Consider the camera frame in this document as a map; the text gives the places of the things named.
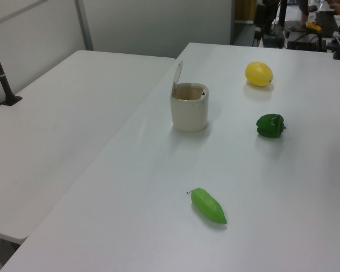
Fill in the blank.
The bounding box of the black equipment rack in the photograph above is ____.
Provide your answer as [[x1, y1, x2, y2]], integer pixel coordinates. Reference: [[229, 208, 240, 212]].
[[253, 0, 290, 49]]

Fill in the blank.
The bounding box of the black pole with base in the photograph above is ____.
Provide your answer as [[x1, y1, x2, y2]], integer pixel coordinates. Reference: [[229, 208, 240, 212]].
[[0, 28, 23, 107]]

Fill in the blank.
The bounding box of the black box on desk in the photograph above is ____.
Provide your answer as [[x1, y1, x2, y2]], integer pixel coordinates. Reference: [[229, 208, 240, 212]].
[[286, 28, 327, 52]]

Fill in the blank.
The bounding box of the light green chili pepper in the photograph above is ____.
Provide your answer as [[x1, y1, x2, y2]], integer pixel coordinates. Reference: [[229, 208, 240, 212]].
[[186, 187, 228, 224]]

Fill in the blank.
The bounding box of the yellow object on desk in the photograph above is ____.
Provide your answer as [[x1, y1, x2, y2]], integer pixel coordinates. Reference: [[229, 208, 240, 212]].
[[305, 20, 322, 32]]

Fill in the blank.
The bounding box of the beige cylindrical cup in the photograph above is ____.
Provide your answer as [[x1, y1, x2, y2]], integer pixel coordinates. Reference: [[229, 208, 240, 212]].
[[169, 60, 210, 133]]

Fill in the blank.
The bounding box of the yellow striped toy melon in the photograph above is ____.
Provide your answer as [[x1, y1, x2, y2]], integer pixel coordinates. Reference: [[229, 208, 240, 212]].
[[245, 61, 273, 87]]

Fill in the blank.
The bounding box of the dark green toy bell pepper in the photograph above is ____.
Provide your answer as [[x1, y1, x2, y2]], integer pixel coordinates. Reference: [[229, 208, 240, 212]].
[[256, 113, 287, 139]]

